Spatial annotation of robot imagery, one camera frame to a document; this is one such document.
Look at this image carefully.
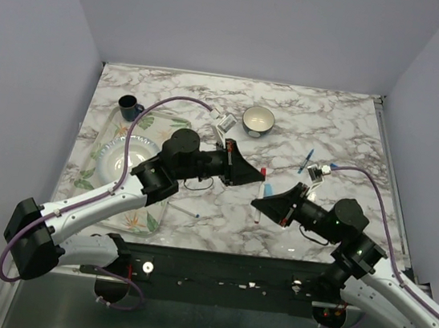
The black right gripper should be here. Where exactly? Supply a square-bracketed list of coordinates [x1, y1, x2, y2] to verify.
[249, 174, 348, 244]

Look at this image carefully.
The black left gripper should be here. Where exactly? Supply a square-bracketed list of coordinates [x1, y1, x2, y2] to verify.
[175, 134, 270, 193]

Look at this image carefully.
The light blue highlighter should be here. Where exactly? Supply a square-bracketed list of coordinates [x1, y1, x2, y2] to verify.
[263, 183, 274, 197]

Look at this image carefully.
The white red-tipped marker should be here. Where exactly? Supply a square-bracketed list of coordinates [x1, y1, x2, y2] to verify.
[254, 180, 266, 223]

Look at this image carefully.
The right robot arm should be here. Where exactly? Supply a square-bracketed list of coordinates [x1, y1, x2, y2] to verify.
[251, 183, 439, 328]

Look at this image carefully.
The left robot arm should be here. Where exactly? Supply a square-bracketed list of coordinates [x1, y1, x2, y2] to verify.
[4, 128, 265, 280]

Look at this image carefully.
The blue patterned pen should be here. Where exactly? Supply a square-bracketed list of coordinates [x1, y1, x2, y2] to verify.
[297, 148, 315, 174]

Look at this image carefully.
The white blue-tipped pen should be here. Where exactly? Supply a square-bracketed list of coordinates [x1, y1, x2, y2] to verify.
[168, 203, 201, 219]

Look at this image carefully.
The dark teal bowl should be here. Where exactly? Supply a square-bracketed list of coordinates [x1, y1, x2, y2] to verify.
[242, 106, 275, 138]

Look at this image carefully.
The dark blue mug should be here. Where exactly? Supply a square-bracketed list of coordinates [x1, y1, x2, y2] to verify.
[117, 95, 144, 123]

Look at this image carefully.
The white blue-rimmed plate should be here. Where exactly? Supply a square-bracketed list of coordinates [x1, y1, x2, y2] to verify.
[95, 135, 160, 185]

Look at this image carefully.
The floral rectangular tray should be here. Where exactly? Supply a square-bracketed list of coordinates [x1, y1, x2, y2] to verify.
[68, 107, 191, 236]

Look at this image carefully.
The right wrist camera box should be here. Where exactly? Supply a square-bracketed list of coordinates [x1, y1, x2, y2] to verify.
[307, 164, 332, 193]

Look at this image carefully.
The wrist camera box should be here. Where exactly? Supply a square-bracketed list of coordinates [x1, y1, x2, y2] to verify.
[210, 109, 238, 137]
[307, 164, 332, 193]

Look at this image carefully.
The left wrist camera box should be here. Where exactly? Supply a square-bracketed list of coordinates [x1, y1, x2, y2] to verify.
[210, 109, 238, 137]

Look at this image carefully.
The black front mounting rail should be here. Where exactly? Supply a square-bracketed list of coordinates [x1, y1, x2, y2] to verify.
[77, 230, 356, 326]

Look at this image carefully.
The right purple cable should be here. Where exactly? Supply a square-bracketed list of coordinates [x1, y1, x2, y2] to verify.
[311, 164, 439, 327]

